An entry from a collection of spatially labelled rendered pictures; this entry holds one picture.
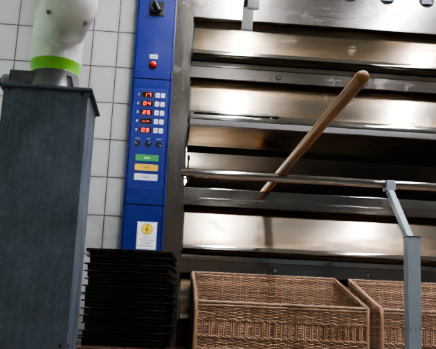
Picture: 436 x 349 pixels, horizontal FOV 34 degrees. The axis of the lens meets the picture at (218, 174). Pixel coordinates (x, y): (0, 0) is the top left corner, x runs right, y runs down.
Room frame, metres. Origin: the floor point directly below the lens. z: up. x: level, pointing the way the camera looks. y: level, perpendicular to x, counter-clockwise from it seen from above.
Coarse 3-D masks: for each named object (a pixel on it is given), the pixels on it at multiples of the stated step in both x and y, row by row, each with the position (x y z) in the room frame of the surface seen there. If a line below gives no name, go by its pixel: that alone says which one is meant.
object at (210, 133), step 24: (192, 120) 2.56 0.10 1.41; (216, 120) 2.57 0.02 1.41; (192, 144) 2.74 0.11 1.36; (216, 144) 2.73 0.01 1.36; (240, 144) 2.72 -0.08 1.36; (264, 144) 2.72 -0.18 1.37; (288, 144) 2.71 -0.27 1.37; (312, 144) 2.70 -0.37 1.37; (336, 144) 2.69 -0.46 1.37; (360, 144) 2.68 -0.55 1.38; (384, 144) 2.68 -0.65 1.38; (408, 144) 2.67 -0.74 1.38; (432, 144) 2.66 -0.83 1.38
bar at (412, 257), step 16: (192, 176) 2.34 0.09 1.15; (208, 176) 2.34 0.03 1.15; (224, 176) 2.34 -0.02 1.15; (240, 176) 2.34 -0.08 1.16; (256, 176) 2.35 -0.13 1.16; (272, 176) 2.35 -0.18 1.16; (288, 176) 2.35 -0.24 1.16; (304, 176) 2.36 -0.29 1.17; (320, 176) 2.37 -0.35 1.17; (384, 192) 2.41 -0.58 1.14; (400, 208) 2.29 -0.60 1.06; (400, 224) 2.25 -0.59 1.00; (416, 240) 2.15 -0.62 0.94; (416, 256) 2.15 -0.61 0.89; (416, 272) 2.15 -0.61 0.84; (416, 288) 2.15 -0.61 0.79; (416, 304) 2.15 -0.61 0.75; (416, 320) 2.15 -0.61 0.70; (416, 336) 2.15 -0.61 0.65
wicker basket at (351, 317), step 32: (192, 288) 2.42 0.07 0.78; (224, 288) 2.67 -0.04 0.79; (256, 288) 2.68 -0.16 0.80; (288, 288) 2.69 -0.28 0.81; (320, 288) 2.69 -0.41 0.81; (192, 320) 2.35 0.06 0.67; (224, 320) 2.22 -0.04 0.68; (256, 320) 2.23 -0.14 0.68; (288, 320) 2.23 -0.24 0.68; (320, 320) 2.24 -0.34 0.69; (352, 320) 2.24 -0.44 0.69
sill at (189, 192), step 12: (192, 192) 2.71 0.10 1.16; (204, 192) 2.71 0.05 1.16; (216, 192) 2.71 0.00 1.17; (228, 192) 2.72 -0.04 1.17; (240, 192) 2.72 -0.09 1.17; (252, 192) 2.72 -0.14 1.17; (264, 192) 2.73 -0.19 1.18; (276, 192) 2.73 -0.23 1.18; (324, 204) 2.74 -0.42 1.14; (336, 204) 2.74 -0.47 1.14; (348, 204) 2.75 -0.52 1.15; (360, 204) 2.75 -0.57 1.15; (372, 204) 2.75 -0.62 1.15; (384, 204) 2.76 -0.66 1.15; (408, 204) 2.76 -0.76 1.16; (420, 204) 2.77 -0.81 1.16; (432, 204) 2.77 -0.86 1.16
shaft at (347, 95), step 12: (360, 72) 1.41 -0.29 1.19; (348, 84) 1.48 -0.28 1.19; (360, 84) 1.43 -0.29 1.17; (348, 96) 1.51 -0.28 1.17; (336, 108) 1.61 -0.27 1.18; (324, 120) 1.72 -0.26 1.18; (312, 132) 1.85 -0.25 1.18; (300, 144) 2.00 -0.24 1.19; (288, 156) 2.21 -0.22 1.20; (288, 168) 2.29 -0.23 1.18
